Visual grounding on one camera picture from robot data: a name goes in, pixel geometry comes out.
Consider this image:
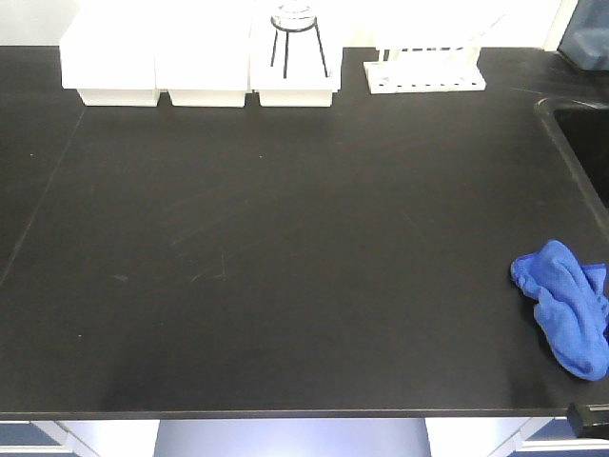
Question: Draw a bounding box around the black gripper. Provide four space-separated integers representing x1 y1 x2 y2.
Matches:
567 404 609 439

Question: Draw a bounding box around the blue microfiber cloth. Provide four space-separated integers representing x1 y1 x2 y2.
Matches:
510 240 608 381

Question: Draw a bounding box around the black lab sink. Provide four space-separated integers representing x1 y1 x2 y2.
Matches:
536 97 608 213

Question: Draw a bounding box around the white test tube rack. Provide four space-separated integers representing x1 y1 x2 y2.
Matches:
363 13 506 95

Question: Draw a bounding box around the right white plastic bin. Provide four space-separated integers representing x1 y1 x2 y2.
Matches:
249 19 343 108

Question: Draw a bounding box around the white plastic bin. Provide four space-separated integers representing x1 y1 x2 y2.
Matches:
59 11 160 107
154 14 250 108
249 19 343 108

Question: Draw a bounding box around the clear glass beaker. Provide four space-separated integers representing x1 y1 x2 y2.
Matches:
271 1 317 31

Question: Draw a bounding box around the middle white plastic bin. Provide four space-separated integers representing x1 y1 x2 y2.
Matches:
154 14 250 108

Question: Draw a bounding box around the left white plastic bin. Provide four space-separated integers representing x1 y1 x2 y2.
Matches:
59 11 160 107

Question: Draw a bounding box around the black wire tripod stand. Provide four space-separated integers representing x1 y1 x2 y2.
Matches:
270 15 329 80

